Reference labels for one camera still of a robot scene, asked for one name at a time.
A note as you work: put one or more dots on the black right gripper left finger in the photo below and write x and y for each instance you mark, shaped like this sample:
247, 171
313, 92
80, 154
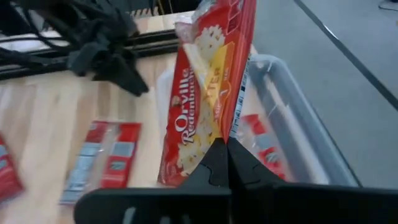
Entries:
214, 171

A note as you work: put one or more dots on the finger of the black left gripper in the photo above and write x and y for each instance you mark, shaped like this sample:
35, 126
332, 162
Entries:
110, 71
135, 77

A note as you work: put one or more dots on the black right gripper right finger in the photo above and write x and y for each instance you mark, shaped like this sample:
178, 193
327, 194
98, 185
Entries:
245, 171

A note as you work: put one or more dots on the red popcorn bag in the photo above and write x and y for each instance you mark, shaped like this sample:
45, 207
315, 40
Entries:
264, 146
102, 161
7, 174
202, 102

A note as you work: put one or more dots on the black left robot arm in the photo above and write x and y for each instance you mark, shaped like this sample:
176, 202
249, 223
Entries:
102, 18

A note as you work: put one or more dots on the clear plastic bin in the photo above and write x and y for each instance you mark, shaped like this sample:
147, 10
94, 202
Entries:
295, 130

